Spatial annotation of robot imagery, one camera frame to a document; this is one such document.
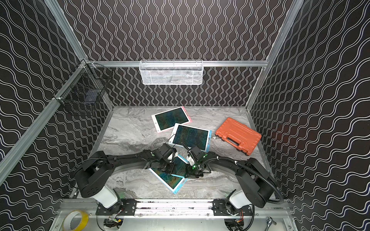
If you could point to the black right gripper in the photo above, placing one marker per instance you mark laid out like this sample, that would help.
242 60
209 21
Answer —
193 169

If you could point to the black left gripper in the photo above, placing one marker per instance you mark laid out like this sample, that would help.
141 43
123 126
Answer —
168 165

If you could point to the blue writing tablet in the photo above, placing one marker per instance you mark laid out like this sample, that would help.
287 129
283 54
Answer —
191 136
176 180

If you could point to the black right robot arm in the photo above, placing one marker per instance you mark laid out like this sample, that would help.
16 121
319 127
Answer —
256 182

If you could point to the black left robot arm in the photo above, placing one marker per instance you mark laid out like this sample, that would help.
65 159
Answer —
92 174

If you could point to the pink framed writing tablet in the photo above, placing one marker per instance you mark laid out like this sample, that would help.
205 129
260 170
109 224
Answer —
166 120

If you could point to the orange plastic tool case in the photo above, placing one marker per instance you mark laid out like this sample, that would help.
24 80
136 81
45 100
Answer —
239 136

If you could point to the metal wrench head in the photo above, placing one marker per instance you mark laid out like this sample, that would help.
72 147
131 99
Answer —
270 222

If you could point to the yellow tape roll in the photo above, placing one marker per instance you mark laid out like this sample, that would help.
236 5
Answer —
77 220

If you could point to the white wire mesh basket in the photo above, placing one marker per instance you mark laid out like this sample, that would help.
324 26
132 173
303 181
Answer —
171 72

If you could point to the black wire basket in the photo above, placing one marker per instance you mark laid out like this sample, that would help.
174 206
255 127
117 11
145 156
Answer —
86 95

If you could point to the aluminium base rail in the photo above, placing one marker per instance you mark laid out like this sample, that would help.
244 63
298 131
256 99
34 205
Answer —
154 208

